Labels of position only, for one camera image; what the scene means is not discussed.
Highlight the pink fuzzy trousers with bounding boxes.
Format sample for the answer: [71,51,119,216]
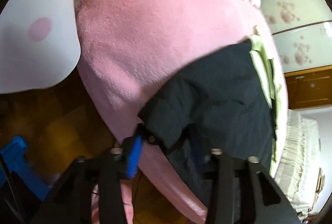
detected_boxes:
[90,179,136,224]

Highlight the beige lace furniture cover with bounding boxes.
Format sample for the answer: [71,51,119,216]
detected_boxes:
[275,110,325,221]

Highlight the floral sliding wardrobe doors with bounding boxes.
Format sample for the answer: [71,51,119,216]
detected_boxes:
[261,0,331,73]

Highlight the pink plush bed cover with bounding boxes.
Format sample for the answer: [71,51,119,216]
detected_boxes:
[75,0,288,223]

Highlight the green and black hooded jacket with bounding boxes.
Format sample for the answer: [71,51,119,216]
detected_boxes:
[136,36,276,205]

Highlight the brown wooden door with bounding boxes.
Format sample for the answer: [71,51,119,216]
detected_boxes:
[285,65,332,109]

